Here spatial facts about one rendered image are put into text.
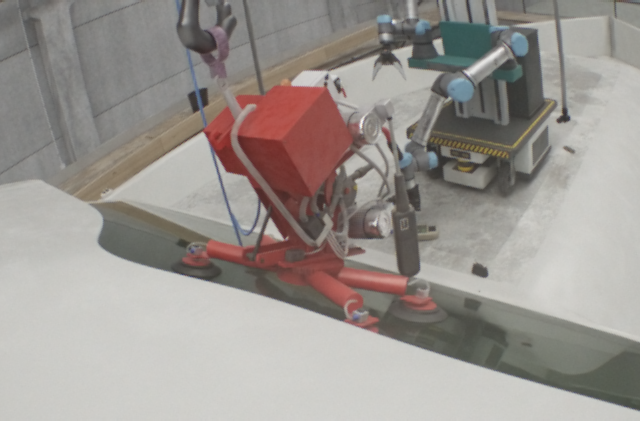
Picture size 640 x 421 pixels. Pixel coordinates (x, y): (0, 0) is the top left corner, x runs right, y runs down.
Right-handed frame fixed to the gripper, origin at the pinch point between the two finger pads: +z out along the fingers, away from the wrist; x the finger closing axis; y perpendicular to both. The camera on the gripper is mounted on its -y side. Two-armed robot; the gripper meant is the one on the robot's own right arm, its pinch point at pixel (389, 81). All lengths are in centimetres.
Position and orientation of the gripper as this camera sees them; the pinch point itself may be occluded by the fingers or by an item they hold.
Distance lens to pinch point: 257.2
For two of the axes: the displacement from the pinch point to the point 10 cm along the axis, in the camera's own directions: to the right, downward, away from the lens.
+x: -9.8, 0.2, 1.8
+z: 0.4, 9.9, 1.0
